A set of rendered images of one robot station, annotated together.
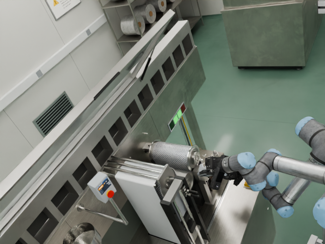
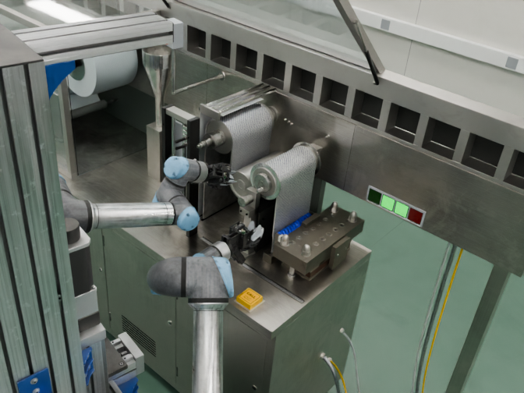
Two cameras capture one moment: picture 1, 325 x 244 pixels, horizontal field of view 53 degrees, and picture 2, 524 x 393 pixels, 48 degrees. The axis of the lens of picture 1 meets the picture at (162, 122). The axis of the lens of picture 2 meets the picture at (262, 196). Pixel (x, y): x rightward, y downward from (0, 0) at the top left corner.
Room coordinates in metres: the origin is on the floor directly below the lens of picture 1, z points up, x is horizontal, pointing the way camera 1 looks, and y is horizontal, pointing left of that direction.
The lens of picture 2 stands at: (1.15, -1.98, 2.43)
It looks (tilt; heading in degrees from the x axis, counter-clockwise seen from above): 33 degrees down; 85
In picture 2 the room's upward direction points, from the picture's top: 5 degrees clockwise
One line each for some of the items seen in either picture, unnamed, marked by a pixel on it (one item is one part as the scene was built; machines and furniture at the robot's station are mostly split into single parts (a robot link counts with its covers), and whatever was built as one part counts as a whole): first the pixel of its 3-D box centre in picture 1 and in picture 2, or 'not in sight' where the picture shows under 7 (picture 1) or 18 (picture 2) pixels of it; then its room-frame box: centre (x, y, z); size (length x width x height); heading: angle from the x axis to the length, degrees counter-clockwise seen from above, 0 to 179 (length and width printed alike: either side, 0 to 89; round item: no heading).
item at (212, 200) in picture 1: (205, 186); (247, 224); (1.27, -0.09, 1.05); 0.06 x 0.05 x 0.31; 47
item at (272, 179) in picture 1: (267, 178); (203, 263); (1.11, -0.40, 1.11); 0.11 x 0.08 x 0.09; 47
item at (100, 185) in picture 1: (103, 188); (171, 33); (0.93, 0.31, 1.66); 0.07 x 0.07 x 0.10; 38
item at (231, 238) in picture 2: (238, 171); (235, 240); (1.22, -0.28, 1.12); 0.12 x 0.08 x 0.09; 47
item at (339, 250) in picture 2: not in sight; (339, 253); (1.64, -0.14, 0.96); 0.10 x 0.03 x 0.11; 47
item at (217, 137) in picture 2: (172, 183); (214, 139); (1.12, 0.07, 1.33); 0.06 x 0.06 x 0.06; 47
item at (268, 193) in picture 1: (270, 191); not in sight; (1.09, -0.40, 1.01); 0.11 x 0.08 x 0.11; 3
